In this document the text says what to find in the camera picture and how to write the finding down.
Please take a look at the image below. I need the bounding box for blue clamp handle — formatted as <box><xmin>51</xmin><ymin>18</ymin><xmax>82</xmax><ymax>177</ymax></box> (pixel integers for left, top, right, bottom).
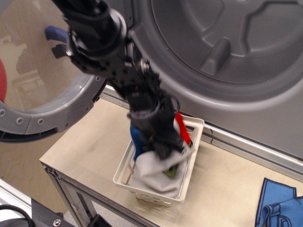
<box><xmin>45</xmin><ymin>26</ymin><xmax>68</xmax><ymax>43</ymax></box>

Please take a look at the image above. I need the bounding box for red cloth garment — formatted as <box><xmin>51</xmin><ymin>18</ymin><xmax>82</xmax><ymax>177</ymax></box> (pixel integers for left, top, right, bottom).
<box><xmin>173</xmin><ymin>111</ymin><xmax>192</xmax><ymax>147</ymax></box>

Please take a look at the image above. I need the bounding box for aluminium table frame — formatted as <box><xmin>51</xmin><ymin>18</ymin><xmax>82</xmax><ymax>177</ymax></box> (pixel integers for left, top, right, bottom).
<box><xmin>42</xmin><ymin>161</ymin><xmax>155</xmax><ymax>227</ymax></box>

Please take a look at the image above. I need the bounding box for light blue cloth garment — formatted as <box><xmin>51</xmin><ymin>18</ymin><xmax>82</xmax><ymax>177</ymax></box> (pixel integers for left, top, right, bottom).
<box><xmin>255</xmin><ymin>178</ymin><xmax>303</xmax><ymax>227</ymax></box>

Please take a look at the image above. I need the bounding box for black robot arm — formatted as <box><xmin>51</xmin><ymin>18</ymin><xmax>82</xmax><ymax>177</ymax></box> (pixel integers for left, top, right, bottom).
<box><xmin>55</xmin><ymin>0</ymin><xmax>185</xmax><ymax>159</ymax></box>

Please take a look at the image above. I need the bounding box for grey toy washing machine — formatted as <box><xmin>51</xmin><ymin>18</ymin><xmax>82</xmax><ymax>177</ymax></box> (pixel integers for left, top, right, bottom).
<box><xmin>94</xmin><ymin>0</ymin><xmax>303</xmax><ymax>183</ymax></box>

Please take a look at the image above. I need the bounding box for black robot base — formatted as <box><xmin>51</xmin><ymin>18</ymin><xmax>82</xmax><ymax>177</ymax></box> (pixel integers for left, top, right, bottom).
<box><xmin>0</xmin><ymin>198</ymin><xmax>71</xmax><ymax>227</ymax></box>

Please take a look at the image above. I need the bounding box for dark blue cloth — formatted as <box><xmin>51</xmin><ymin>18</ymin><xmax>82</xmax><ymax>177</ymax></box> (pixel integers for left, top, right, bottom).
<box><xmin>130</xmin><ymin>125</ymin><xmax>144</xmax><ymax>162</ymax></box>

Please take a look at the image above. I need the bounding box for round transparent washer door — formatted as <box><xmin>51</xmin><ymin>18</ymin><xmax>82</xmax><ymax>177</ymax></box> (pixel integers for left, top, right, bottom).
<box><xmin>0</xmin><ymin>0</ymin><xmax>107</xmax><ymax>143</ymax></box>

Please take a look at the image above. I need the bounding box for black braided cable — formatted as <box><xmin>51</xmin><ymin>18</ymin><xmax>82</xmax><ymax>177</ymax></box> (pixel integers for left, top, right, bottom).
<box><xmin>0</xmin><ymin>204</ymin><xmax>34</xmax><ymax>227</ymax></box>

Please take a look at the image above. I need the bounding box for red round object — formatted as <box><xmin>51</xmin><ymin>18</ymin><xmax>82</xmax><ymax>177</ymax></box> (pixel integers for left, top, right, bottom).
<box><xmin>0</xmin><ymin>60</ymin><xmax>7</xmax><ymax>102</ymax></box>

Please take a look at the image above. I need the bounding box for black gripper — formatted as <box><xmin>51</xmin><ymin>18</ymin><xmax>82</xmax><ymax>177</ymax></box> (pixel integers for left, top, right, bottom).
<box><xmin>128</xmin><ymin>94</ymin><xmax>184</xmax><ymax>160</ymax></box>

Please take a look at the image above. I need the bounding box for lime green cloth garment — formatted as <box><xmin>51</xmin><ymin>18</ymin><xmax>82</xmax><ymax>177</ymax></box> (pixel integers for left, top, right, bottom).
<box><xmin>164</xmin><ymin>164</ymin><xmax>178</xmax><ymax>177</ymax></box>

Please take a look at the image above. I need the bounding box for white plastic laundry basket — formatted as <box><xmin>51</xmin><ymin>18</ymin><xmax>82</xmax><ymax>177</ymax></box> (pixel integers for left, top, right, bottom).
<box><xmin>113</xmin><ymin>116</ymin><xmax>204</xmax><ymax>207</ymax></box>

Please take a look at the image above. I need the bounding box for grey cloth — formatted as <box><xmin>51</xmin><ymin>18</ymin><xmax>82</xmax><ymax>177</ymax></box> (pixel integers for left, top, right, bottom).
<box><xmin>129</xmin><ymin>147</ymin><xmax>192</xmax><ymax>198</ymax></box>

